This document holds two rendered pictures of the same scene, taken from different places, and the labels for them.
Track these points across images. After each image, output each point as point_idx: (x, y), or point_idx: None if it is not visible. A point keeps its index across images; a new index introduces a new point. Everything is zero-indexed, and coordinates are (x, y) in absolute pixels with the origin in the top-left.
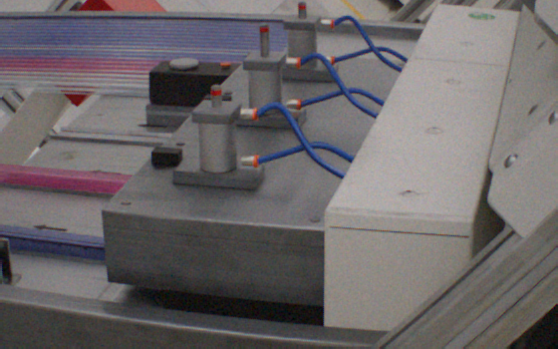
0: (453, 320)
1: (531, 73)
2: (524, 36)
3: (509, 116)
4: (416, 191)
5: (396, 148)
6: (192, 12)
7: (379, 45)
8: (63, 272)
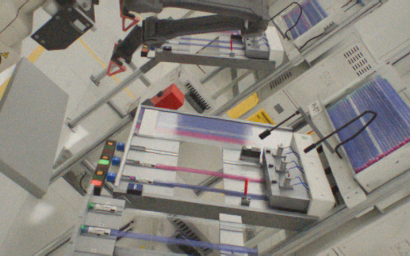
0: (336, 219)
1: (341, 175)
2: (331, 159)
3: (341, 185)
4: (323, 194)
5: (314, 183)
6: (222, 117)
7: None
8: (255, 202)
